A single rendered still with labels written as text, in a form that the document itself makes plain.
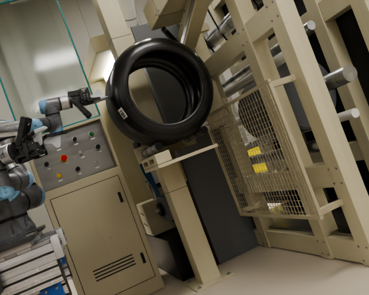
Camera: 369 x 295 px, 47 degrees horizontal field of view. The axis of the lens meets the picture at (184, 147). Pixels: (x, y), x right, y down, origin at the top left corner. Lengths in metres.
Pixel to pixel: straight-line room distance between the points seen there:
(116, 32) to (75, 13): 3.85
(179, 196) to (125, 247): 0.56
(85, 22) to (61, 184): 3.96
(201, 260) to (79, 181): 0.96
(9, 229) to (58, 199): 1.07
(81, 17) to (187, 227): 4.52
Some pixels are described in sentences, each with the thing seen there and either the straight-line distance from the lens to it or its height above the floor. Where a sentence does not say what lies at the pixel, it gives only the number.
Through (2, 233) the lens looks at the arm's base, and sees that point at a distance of 1.91.
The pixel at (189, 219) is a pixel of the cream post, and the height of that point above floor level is 0.42.
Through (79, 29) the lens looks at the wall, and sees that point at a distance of 6.57.
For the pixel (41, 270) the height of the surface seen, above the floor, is 0.57.
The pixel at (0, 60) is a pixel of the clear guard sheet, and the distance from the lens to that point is 3.15.
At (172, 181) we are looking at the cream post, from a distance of 2.69.
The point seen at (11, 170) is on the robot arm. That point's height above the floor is 0.99.
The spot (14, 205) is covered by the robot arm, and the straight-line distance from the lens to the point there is 2.41.
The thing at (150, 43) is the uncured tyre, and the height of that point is 1.44.
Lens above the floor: 0.80
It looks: 1 degrees up
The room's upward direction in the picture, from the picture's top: 21 degrees counter-clockwise
